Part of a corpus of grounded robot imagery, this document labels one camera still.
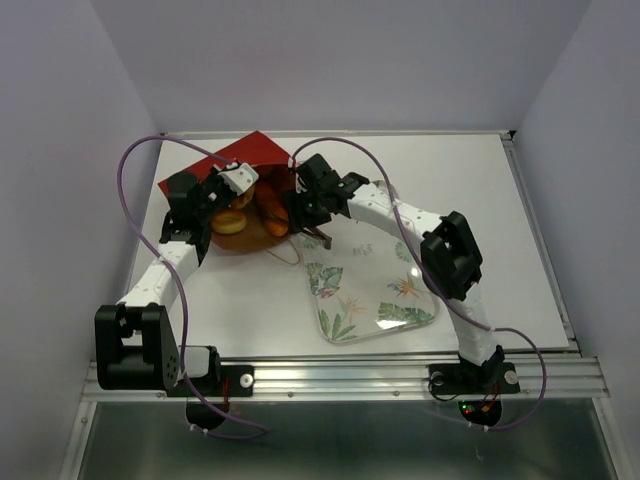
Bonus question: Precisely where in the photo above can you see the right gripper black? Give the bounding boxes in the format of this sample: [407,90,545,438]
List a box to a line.
[280,185,329,235]

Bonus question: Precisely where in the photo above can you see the pale twisted fake bread ring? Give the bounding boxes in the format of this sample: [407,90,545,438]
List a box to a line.
[210,210,248,235]

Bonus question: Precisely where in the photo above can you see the long orange fake bread loaf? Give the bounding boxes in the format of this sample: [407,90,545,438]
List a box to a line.
[254,181,289,237]

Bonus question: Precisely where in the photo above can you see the red brown paper bag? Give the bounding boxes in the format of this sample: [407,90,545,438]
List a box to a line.
[160,131,295,260]

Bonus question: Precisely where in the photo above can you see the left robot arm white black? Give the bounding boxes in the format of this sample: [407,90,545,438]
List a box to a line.
[94,164,255,394]

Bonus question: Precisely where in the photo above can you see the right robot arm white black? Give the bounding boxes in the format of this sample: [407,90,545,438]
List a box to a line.
[283,154,505,390]

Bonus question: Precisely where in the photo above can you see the sugared orange fake donut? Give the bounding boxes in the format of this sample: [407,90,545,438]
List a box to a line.
[230,191,254,210]

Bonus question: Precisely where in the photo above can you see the clear tray with leaf print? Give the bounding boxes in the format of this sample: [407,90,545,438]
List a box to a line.
[299,182,442,346]

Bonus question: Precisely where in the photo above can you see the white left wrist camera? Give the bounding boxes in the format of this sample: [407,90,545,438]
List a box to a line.
[218,162,259,196]

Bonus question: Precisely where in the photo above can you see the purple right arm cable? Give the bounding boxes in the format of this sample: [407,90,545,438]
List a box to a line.
[292,137,546,432]

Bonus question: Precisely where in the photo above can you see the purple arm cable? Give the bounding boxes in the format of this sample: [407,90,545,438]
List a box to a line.
[292,137,546,432]
[117,135,270,440]

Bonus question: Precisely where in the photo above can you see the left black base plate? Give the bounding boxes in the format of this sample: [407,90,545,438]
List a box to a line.
[192,364,255,398]

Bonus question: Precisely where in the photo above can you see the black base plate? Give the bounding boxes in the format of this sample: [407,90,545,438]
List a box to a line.
[192,364,255,398]
[427,363,521,400]

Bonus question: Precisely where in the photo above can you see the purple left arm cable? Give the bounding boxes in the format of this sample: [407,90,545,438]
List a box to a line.
[117,135,270,440]

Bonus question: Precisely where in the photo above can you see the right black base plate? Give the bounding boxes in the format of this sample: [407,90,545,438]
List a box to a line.
[427,363,521,400]

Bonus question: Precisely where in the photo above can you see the aluminium mounting rail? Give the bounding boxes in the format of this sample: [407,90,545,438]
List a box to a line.
[82,356,612,401]

